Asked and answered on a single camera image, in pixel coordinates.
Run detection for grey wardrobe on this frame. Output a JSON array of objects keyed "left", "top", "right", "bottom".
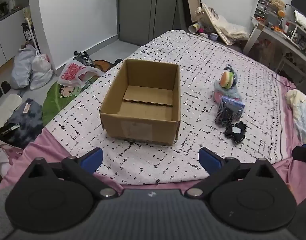
[{"left": 117, "top": 0, "right": 189, "bottom": 46}]

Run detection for paper cup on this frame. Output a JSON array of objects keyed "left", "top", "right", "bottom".
[{"left": 188, "top": 22, "right": 202, "bottom": 34}]

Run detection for black flower-shaped plush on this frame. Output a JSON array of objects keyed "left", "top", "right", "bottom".
[{"left": 224, "top": 121, "right": 247, "bottom": 144}]

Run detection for white keyboard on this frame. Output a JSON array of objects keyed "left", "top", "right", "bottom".
[{"left": 294, "top": 10, "right": 306, "bottom": 34}]

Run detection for blue tie-dye cloth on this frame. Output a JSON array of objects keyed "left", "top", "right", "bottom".
[{"left": 0, "top": 99, "right": 44, "bottom": 149}]

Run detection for black cable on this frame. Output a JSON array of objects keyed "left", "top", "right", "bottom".
[{"left": 271, "top": 73, "right": 297, "bottom": 89}]

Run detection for red-print plastic bag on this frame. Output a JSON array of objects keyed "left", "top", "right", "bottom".
[{"left": 57, "top": 58, "right": 104, "bottom": 88}]

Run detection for white black-flecked blanket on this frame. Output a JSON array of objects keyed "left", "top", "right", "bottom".
[{"left": 44, "top": 29, "right": 293, "bottom": 186}]

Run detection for desktop drawer organizer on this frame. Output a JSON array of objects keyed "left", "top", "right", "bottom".
[{"left": 254, "top": 0, "right": 284, "bottom": 26}]

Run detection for grey plastic bag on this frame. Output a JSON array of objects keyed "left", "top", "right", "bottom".
[{"left": 11, "top": 44, "right": 37, "bottom": 89}]

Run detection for black patterned pouch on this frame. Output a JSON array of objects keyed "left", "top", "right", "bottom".
[{"left": 214, "top": 96, "right": 245, "bottom": 127}]

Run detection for black shoes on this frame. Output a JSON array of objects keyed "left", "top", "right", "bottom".
[{"left": 73, "top": 51, "right": 96, "bottom": 67}]

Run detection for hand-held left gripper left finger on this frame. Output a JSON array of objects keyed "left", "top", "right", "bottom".
[{"left": 27, "top": 148, "right": 118, "bottom": 200}]

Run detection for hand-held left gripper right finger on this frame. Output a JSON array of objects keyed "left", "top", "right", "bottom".
[{"left": 185, "top": 147, "right": 281, "bottom": 198}]

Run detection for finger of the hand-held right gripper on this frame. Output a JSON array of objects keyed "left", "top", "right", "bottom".
[{"left": 291, "top": 144, "right": 306, "bottom": 163}]

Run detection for white cabinet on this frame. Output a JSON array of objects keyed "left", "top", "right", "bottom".
[{"left": 0, "top": 5, "right": 36, "bottom": 73}]

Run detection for black slippers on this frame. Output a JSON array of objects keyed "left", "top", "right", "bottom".
[{"left": 0, "top": 81, "right": 11, "bottom": 101}]

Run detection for pink printed pillow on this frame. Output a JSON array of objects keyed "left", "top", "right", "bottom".
[{"left": 0, "top": 137, "right": 24, "bottom": 181}]

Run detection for white desk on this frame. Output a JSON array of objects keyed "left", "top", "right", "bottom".
[{"left": 243, "top": 17, "right": 306, "bottom": 81}]

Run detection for clear plastic bottle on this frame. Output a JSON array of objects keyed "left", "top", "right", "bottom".
[{"left": 194, "top": 7, "right": 209, "bottom": 28}]

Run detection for leaning wooden board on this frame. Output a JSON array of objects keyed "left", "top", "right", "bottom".
[{"left": 184, "top": 0, "right": 203, "bottom": 23}]

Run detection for burger plush toy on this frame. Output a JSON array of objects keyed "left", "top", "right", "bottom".
[{"left": 219, "top": 70, "right": 236, "bottom": 89}]

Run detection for blue denim plush toy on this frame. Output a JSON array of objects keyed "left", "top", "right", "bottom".
[{"left": 213, "top": 65, "right": 242, "bottom": 103}]

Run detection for cardboard box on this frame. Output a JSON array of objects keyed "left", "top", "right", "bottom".
[{"left": 99, "top": 58, "right": 181, "bottom": 146}]

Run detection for beige tote bag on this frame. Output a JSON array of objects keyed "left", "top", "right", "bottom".
[{"left": 201, "top": 3, "right": 250, "bottom": 45}]

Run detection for pastel fluffy blanket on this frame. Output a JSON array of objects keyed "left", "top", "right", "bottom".
[{"left": 285, "top": 89, "right": 306, "bottom": 144}]

